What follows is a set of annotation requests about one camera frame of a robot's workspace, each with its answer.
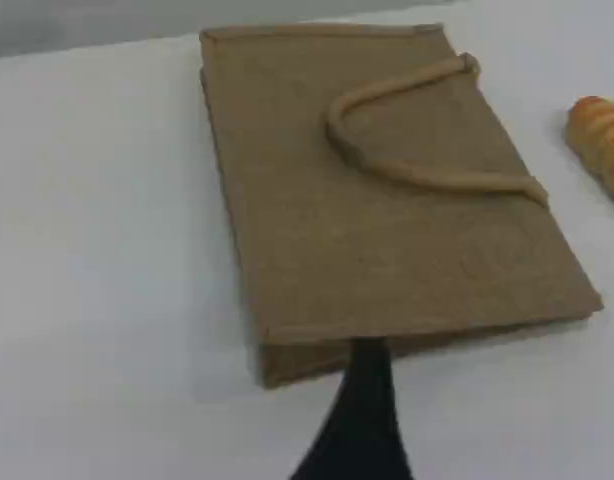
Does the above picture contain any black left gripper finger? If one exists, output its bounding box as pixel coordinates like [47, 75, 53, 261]
[288, 339, 416, 480]

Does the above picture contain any brown jute tote bag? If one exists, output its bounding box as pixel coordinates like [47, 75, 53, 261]
[199, 22, 604, 390]

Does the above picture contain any long ridged bread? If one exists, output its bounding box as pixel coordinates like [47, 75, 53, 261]
[566, 95, 614, 216]

